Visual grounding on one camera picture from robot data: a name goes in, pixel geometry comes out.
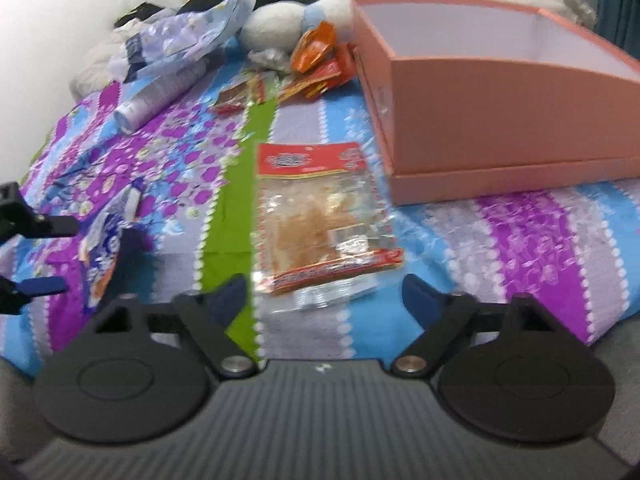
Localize grey duvet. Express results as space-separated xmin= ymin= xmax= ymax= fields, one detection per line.
xmin=70 ymin=0 xmax=598 ymax=103

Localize clear dark snack packet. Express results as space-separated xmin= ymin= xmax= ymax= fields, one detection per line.
xmin=247 ymin=47 xmax=293 ymax=73

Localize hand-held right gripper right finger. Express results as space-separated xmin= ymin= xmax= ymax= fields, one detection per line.
xmin=391 ymin=274 xmax=571 ymax=377

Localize red yellow snack packet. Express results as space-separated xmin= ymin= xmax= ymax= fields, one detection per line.
xmin=277 ymin=72 xmax=331 ymax=103

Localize orange snack packet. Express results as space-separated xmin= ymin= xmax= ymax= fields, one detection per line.
xmin=290 ymin=21 xmax=338 ymax=75

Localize blue white snack packet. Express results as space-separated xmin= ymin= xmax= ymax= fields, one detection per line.
xmin=80 ymin=183 xmax=146 ymax=308

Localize clear snack packet red label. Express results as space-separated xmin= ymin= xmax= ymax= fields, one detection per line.
xmin=252 ymin=141 xmax=405 ymax=313

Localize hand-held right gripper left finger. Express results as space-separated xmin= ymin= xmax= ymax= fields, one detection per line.
xmin=82 ymin=274 xmax=258 ymax=380

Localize striped floral bed sheet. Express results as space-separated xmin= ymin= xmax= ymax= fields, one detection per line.
xmin=0 ymin=35 xmax=640 ymax=376

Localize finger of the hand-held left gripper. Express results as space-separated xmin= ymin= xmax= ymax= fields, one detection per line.
xmin=0 ymin=275 xmax=68 ymax=312
xmin=0 ymin=182 xmax=81 ymax=242

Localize red snack packet white script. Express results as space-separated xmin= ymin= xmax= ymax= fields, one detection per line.
xmin=310 ymin=42 xmax=357 ymax=93

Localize pink cardboard box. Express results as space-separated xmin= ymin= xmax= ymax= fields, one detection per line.
xmin=350 ymin=0 xmax=640 ymax=176

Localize white and blue plush toy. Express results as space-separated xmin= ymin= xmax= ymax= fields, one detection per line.
xmin=240 ymin=0 xmax=358 ymax=53

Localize blue floral plastic bag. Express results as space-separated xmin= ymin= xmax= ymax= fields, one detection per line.
xmin=107 ymin=0 xmax=263 ymax=83

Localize white tube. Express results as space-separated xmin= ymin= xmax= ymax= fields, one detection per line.
xmin=114 ymin=60 xmax=211 ymax=133

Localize dark cloth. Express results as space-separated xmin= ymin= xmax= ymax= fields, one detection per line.
xmin=114 ymin=2 xmax=176 ymax=28

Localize brown stick snack packet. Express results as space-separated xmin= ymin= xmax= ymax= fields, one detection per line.
xmin=212 ymin=75 xmax=268 ymax=115

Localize blue curtain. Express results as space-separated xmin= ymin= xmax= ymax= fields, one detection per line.
xmin=597 ymin=0 xmax=640 ymax=51

